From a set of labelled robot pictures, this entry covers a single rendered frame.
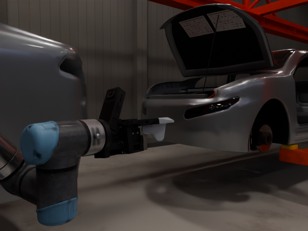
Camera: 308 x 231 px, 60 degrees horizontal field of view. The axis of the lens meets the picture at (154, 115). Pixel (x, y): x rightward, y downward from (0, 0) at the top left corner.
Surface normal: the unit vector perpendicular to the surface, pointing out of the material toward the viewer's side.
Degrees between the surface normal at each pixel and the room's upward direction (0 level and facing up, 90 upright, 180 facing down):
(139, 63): 90
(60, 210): 93
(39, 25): 90
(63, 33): 90
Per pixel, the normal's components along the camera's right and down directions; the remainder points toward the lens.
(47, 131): 0.57, -0.62
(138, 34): 0.61, 0.04
